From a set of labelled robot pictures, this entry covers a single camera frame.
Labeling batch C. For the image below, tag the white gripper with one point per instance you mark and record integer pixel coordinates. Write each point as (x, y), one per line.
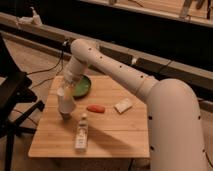
(66, 104)

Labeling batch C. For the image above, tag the wooden table board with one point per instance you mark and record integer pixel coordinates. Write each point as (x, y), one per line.
(111, 135)

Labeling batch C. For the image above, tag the orange carrot toy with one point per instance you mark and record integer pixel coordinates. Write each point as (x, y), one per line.
(96, 108)

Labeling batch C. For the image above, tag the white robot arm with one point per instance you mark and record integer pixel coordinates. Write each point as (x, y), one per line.
(176, 137)

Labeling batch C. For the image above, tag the clear plastic bottle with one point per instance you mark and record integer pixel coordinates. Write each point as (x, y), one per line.
(82, 133)

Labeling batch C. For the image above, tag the green bowl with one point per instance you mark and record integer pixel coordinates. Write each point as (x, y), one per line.
(82, 88)

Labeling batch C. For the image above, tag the white object on ledge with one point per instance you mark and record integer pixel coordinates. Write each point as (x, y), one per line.
(35, 19)

